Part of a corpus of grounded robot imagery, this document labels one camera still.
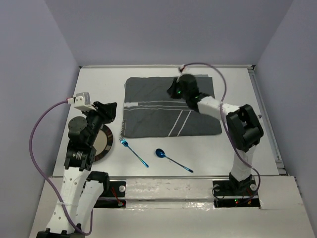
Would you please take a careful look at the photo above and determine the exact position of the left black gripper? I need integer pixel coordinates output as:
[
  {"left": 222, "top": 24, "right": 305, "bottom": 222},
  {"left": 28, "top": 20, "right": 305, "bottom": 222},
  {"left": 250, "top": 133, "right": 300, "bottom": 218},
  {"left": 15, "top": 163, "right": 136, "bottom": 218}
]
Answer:
[{"left": 82, "top": 101, "right": 117, "bottom": 145}]

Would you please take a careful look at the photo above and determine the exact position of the dark patterned dinner plate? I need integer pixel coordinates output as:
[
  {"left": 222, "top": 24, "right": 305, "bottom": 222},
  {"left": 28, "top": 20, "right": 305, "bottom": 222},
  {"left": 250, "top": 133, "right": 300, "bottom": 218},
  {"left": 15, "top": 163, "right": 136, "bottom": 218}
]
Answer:
[{"left": 93, "top": 124, "right": 113, "bottom": 162}]

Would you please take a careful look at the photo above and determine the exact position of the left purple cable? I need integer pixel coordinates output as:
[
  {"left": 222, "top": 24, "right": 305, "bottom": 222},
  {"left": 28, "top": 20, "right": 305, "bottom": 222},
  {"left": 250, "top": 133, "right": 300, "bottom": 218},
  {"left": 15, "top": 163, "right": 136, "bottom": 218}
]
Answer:
[{"left": 29, "top": 99, "right": 94, "bottom": 236}]

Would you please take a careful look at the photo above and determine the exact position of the blue metal spoon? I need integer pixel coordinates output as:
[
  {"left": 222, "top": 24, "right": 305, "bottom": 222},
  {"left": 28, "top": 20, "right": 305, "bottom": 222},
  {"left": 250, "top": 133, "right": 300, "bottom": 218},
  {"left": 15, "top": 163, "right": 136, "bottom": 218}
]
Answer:
[{"left": 155, "top": 148, "right": 194, "bottom": 173}]

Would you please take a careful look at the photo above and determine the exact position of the grey striped cloth placemat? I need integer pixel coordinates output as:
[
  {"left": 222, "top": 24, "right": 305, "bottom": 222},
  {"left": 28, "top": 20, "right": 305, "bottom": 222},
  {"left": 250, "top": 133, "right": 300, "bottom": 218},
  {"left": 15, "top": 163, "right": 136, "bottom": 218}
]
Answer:
[{"left": 121, "top": 77, "right": 222, "bottom": 138}]

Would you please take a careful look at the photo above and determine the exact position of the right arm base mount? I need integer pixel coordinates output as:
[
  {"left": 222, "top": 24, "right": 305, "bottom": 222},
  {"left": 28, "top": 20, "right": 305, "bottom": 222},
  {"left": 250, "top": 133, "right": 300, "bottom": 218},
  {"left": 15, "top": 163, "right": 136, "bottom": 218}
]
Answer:
[{"left": 211, "top": 179, "right": 260, "bottom": 208}]

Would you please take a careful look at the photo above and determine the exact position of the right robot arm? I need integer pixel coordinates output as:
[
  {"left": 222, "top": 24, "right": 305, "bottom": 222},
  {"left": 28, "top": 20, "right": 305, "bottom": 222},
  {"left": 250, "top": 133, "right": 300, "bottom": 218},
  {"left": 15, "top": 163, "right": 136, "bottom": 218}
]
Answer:
[{"left": 167, "top": 74, "right": 264, "bottom": 197}]

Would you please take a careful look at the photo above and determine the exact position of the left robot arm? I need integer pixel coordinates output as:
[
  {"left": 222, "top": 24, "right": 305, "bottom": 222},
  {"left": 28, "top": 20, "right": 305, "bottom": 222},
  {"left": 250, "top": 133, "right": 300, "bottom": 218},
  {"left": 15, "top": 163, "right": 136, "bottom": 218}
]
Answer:
[{"left": 36, "top": 101, "right": 117, "bottom": 238}]

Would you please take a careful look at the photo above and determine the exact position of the blue metal fork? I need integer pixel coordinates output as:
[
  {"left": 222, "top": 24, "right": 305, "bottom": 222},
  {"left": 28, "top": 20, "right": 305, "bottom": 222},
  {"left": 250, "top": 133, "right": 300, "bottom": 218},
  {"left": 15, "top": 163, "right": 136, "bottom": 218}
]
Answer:
[{"left": 119, "top": 136, "right": 149, "bottom": 168}]

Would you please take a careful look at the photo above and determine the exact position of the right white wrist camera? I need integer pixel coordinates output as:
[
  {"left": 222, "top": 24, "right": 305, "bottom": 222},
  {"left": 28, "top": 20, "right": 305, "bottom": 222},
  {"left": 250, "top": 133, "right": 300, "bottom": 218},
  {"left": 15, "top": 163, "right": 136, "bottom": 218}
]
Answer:
[{"left": 178, "top": 65, "right": 189, "bottom": 74}]

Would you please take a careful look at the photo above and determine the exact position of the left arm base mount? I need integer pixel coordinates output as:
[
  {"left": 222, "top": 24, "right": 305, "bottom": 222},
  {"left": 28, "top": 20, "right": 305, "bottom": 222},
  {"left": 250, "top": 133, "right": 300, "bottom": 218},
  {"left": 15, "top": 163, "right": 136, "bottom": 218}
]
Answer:
[{"left": 94, "top": 180, "right": 126, "bottom": 209}]

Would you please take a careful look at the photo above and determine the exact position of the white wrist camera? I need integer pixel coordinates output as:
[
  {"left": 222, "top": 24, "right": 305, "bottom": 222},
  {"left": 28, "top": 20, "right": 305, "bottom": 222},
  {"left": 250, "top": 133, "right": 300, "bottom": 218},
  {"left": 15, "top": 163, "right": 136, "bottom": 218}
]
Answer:
[
  {"left": 66, "top": 92, "right": 96, "bottom": 112},
  {"left": 178, "top": 65, "right": 189, "bottom": 74}
]

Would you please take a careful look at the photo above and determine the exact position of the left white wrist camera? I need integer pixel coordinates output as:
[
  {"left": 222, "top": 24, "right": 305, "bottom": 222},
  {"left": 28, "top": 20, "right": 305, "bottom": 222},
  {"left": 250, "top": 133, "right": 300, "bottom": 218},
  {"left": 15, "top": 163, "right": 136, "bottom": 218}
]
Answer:
[{"left": 66, "top": 92, "right": 96, "bottom": 112}]

